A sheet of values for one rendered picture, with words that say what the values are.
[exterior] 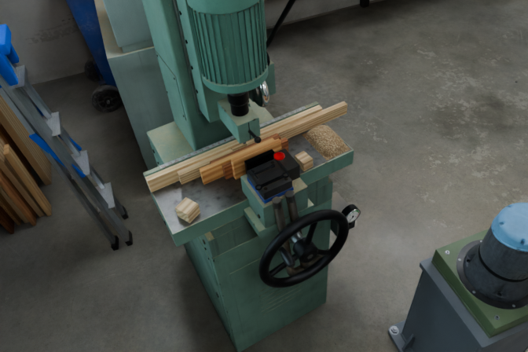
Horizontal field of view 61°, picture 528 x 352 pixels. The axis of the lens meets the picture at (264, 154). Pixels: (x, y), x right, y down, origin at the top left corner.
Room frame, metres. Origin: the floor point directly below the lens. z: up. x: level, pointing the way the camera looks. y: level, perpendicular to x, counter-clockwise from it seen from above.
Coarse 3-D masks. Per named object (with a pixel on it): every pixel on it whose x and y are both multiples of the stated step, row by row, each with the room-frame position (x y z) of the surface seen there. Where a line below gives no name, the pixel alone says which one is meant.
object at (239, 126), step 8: (224, 104) 1.05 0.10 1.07; (224, 112) 1.02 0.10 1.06; (248, 112) 1.00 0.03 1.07; (224, 120) 1.03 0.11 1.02; (232, 120) 0.98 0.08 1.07; (240, 120) 0.97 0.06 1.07; (248, 120) 0.96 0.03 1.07; (256, 120) 0.97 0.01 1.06; (232, 128) 0.98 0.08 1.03; (240, 128) 0.95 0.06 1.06; (248, 128) 0.96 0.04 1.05; (256, 128) 0.97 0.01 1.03; (240, 136) 0.95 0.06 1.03; (248, 136) 0.96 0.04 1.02
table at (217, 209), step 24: (288, 144) 1.03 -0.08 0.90; (312, 168) 0.92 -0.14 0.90; (336, 168) 0.95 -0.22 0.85; (168, 192) 0.88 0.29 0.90; (192, 192) 0.87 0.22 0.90; (216, 192) 0.86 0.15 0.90; (240, 192) 0.85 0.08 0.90; (168, 216) 0.79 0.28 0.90; (216, 216) 0.78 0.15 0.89; (240, 216) 0.81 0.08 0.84
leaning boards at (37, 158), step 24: (0, 96) 1.94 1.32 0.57; (0, 120) 1.83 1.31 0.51; (0, 144) 1.69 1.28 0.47; (24, 144) 1.85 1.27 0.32; (0, 168) 1.61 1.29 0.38; (24, 168) 1.66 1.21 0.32; (48, 168) 1.93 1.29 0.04; (0, 192) 1.60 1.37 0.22; (24, 192) 1.60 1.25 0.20; (0, 216) 1.51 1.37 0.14; (24, 216) 1.57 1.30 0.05
